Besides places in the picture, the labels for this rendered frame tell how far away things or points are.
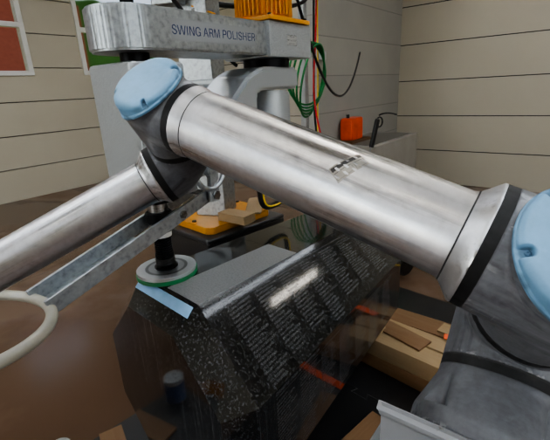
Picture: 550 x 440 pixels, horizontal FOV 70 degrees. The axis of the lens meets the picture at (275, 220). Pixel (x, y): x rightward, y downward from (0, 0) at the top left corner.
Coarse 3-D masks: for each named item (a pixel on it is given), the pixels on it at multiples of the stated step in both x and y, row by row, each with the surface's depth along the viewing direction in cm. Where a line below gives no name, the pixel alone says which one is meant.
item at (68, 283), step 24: (192, 192) 154; (216, 192) 146; (144, 216) 140; (168, 216) 135; (120, 240) 134; (144, 240) 128; (72, 264) 122; (96, 264) 126; (120, 264) 123; (48, 288) 117; (72, 288) 112
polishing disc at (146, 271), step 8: (176, 256) 153; (184, 256) 153; (144, 264) 148; (152, 264) 148; (184, 264) 146; (192, 264) 146; (136, 272) 141; (144, 272) 141; (152, 272) 140; (160, 272) 140; (168, 272) 140; (176, 272) 139; (184, 272) 139; (144, 280) 137; (152, 280) 135; (160, 280) 135; (168, 280) 136
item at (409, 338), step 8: (384, 328) 218; (392, 328) 218; (400, 328) 217; (392, 336) 212; (400, 336) 211; (408, 336) 210; (416, 336) 210; (408, 344) 204; (416, 344) 204; (424, 344) 203
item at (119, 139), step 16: (112, 64) 115; (128, 64) 110; (96, 80) 121; (112, 80) 116; (96, 96) 124; (112, 96) 119; (112, 112) 121; (112, 128) 123; (128, 128) 118; (112, 144) 126; (128, 144) 120; (112, 160) 129; (128, 160) 123
